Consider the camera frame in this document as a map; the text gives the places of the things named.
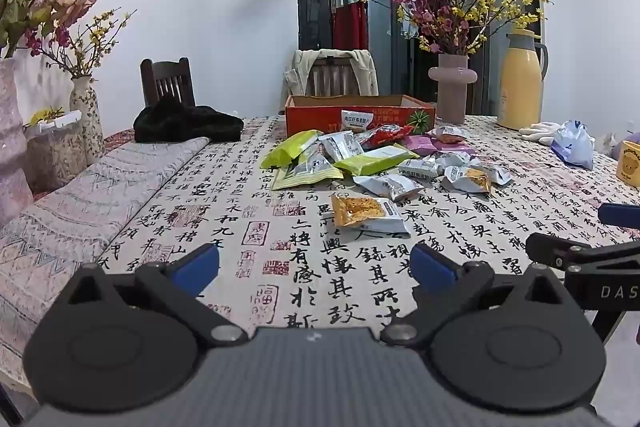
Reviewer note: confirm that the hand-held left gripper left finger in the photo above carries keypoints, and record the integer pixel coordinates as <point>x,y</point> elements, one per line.
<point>197,264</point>

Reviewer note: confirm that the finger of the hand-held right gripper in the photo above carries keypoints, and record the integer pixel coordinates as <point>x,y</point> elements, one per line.
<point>622,215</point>
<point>555,253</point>

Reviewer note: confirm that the white plastic clip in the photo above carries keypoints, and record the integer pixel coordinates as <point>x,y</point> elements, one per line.
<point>62,121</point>

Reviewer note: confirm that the blue white plastic bag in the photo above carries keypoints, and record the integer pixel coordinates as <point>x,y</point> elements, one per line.
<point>575,147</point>

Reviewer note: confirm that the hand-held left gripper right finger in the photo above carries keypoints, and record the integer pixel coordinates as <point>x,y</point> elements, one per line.
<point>432,264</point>

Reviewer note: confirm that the pink ringed vase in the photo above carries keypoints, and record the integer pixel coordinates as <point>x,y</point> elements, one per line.
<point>452,97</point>

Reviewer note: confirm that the yellow thermos jug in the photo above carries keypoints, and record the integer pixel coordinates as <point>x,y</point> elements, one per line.
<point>520,92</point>

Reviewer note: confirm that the purple soft object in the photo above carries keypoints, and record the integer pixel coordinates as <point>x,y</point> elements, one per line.
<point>634,138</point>

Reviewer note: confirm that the floral patterned container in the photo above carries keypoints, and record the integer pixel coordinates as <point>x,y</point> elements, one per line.
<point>55,162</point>

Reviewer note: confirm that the black furry cloth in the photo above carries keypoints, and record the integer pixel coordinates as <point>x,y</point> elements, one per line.
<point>185,124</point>

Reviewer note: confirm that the chair with beige jacket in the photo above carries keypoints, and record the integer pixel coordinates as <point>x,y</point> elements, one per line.
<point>367,72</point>

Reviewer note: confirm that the pink snack packet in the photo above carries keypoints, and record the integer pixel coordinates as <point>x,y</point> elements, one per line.
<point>425,146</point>

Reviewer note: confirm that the red cardboard box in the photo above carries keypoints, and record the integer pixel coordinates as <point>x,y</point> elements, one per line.
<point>320,114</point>

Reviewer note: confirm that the brown slatted wooden chair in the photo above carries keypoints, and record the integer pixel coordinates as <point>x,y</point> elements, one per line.
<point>332,79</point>

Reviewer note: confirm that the yellow mug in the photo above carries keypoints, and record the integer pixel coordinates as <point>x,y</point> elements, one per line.
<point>631,164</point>

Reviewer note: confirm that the white glove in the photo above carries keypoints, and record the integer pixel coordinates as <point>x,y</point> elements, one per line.
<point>540,130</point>

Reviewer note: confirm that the red blue hanging garment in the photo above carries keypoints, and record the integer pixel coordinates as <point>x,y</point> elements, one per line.
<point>350,22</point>

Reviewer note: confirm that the grey patterned blanket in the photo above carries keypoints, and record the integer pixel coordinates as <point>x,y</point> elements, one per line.
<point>75,207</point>

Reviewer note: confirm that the dark wooden chair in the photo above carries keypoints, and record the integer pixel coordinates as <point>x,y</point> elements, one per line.
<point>167,79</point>

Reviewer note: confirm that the pile of silver snack packets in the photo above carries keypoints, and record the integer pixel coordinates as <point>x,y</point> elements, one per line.
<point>395,187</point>

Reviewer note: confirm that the tall pink textured vase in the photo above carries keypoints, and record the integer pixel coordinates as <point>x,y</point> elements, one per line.
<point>10,147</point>

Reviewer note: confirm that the orange white snack packet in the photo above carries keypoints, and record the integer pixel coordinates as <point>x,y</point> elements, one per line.
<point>360,212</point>

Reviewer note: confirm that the small floral patterned vase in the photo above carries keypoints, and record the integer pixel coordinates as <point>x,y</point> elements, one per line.
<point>87,117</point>

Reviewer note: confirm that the thin yellow flower branches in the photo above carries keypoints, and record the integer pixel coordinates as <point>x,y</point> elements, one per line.
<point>95,34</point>

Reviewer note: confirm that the red snack packet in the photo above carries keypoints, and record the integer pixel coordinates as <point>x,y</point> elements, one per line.
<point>387,135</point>

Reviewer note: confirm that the calligraphy print tablecloth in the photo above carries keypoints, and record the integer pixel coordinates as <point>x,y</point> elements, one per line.
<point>300,257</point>

